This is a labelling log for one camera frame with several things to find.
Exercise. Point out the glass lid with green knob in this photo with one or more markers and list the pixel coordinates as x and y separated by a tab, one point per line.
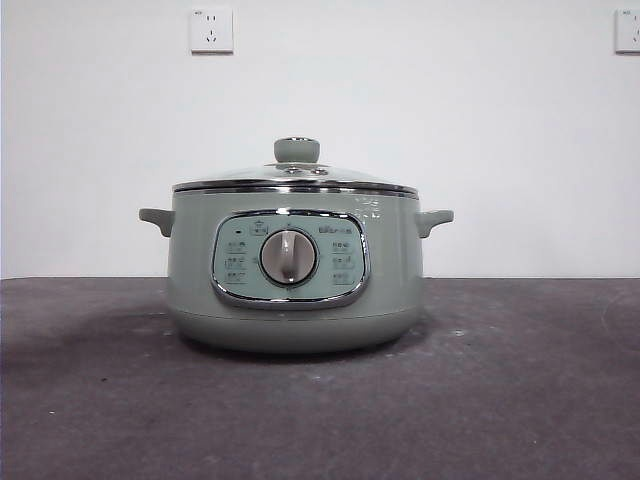
295	150

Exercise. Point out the pale green electric cooking pot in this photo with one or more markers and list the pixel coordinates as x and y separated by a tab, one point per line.
390	260

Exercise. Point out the white wall socket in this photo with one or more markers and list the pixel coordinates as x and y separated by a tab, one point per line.
211	30
629	30

